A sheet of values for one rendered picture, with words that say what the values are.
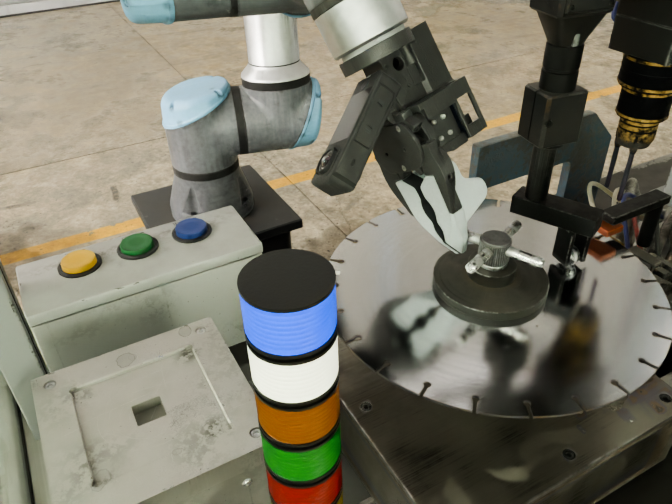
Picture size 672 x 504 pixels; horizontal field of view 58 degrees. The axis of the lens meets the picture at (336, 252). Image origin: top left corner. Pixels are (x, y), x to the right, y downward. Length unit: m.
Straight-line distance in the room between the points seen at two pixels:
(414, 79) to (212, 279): 0.36
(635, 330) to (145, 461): 0.44
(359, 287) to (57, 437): 0.30
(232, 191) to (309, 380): 0.81
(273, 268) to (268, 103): 0.75
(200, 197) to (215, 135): 0.12
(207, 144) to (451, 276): 0.55
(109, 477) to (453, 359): 0.30
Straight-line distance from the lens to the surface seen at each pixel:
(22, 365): 0.68
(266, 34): 1.01
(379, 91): 0.54
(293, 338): 0.27
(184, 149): 1.04
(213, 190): 1.07
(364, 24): 0.54
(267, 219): 1.09
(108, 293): 0.74
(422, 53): 0.58
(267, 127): 1.03
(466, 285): 0.59
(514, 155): 0.82
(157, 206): 1.18
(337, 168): 0.51
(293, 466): 0.34
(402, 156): 0.56
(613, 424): 0.66
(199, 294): 0.77
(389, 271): 0.62
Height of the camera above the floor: 1.33
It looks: 36 degrees down
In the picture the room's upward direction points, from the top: 2 degrees counter-clockwise
